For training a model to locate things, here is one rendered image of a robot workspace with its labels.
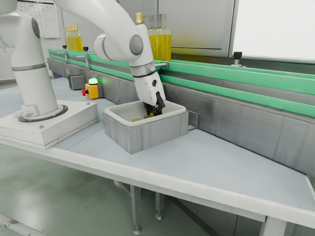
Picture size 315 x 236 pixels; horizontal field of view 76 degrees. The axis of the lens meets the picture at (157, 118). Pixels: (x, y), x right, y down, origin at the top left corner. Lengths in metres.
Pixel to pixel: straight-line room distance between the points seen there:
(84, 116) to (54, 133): 0.13
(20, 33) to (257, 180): 0.72
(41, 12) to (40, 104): 6.04
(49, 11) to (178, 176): 6.48
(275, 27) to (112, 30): 0.50
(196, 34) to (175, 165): 0.60
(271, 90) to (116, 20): 0.40
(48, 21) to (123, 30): 6.28
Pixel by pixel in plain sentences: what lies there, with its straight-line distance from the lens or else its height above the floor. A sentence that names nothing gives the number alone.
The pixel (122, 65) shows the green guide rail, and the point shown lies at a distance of 0.93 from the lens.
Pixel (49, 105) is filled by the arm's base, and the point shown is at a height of 0.84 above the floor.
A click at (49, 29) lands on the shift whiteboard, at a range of 6.73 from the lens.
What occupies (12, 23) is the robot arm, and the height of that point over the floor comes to 1.09.
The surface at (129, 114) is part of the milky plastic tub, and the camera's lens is 0.71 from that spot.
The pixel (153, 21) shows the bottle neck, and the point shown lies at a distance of 0.95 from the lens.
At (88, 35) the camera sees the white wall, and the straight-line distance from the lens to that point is 7.03.
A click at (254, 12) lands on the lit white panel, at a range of 0.80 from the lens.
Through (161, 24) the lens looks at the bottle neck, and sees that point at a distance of 0.90.
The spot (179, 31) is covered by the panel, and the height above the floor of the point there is 1.08.
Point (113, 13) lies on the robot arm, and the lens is 0.48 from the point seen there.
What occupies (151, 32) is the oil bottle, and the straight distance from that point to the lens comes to 0.93.
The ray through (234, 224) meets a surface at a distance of 1.14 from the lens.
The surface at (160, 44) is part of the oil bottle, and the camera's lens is 0.88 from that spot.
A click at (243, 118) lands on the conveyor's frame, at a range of 0.61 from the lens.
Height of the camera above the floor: 1.04
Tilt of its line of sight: 21 degrees down
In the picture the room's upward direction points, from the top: straight up
